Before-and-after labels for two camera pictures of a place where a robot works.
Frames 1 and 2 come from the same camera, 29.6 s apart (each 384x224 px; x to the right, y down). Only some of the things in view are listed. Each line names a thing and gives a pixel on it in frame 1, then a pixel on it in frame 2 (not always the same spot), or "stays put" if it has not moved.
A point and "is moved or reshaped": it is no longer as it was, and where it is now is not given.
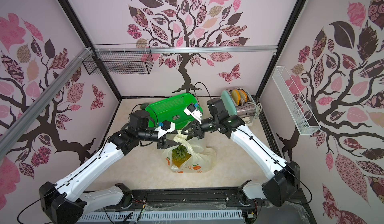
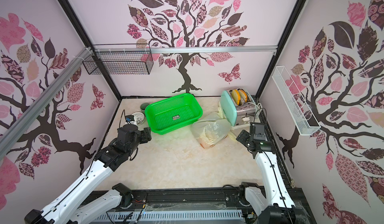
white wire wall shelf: [303, 117] stays put
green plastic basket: [171, 109] stays put
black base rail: [208, 200] stays put
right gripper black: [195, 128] to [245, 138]
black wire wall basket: [136, 58] stays put
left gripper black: [166, 144] to [145, 135]
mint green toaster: [238, 101] stays put
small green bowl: [143, 105] stays put
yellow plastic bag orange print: [201, 160] is moved or reshaped
